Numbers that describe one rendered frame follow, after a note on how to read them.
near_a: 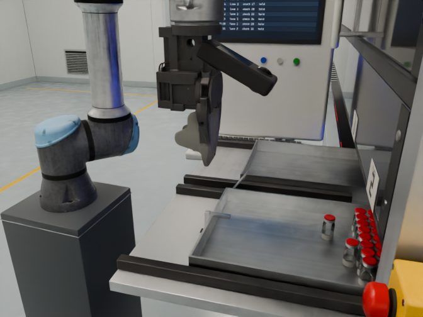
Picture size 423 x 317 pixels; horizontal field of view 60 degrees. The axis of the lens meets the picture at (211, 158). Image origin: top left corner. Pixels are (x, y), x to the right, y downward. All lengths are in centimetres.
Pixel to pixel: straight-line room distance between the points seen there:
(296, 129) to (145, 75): 536
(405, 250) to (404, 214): 5
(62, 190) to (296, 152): 67
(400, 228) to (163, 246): 41
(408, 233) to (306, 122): 105
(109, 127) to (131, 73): 580
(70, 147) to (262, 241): 55
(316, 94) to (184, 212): 82
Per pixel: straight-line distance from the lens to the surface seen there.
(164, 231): 75
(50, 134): 99
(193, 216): 79
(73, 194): 105
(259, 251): 69
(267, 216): 80
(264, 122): 149
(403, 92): 54
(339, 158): 114
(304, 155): 113
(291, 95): 146
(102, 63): 99
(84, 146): 101
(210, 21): 52
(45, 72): 778
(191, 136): 56
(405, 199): 47
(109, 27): 98
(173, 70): 54
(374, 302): 44
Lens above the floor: 129
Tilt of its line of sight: 22 degrees down
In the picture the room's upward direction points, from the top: straight up
